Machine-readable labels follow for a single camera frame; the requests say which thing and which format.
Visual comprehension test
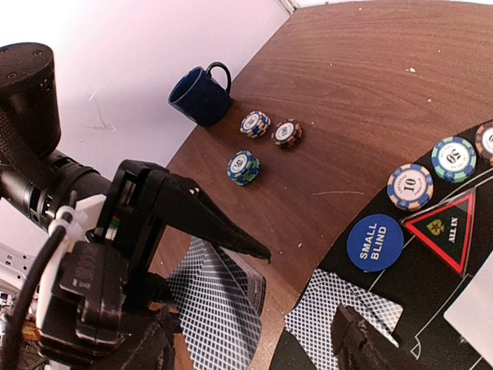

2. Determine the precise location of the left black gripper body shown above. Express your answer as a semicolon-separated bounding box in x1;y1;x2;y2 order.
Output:
40;160;170;358

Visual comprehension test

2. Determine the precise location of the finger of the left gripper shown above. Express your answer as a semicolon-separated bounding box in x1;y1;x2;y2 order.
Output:
154;173;271;260

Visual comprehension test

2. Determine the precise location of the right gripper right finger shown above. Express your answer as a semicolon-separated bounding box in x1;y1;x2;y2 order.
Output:
330;304;418;369

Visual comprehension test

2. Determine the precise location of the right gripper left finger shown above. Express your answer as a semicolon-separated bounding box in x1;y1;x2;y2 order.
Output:
111;306;181;369

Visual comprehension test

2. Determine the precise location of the blue-backed playing card deck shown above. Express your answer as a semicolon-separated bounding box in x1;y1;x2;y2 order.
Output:
168;237;266;369

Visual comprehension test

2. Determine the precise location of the blue small blind button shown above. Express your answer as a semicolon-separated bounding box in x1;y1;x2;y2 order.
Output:
346;214;404;272

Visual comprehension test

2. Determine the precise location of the white blue poker chip stack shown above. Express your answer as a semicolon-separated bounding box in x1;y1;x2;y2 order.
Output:
240;110;271;139

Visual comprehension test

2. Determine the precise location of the ace of diamonds card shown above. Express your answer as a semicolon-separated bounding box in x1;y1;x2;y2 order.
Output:
444;254;493;365

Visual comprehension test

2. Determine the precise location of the brown 100 poker chip stack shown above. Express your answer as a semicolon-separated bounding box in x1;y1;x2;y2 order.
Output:
271;119;303;148

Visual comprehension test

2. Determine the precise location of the red black triangular all-in marker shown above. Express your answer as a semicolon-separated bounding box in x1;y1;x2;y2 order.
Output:
401;189;476;276

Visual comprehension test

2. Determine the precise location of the single white blue poker chip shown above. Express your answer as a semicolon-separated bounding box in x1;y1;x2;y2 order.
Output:
387;163;434;211

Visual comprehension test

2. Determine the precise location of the single green blue poker chip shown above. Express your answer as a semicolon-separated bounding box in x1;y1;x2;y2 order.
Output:
431;136;477;183

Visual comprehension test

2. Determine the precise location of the single brown 100 poker chip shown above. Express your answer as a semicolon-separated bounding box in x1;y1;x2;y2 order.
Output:
475;119;493;165

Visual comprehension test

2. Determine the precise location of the round black poker mat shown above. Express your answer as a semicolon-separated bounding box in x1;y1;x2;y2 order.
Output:
269;119;493;370

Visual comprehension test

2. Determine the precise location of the dark blue cup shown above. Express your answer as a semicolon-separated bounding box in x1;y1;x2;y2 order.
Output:
168;62;233;128

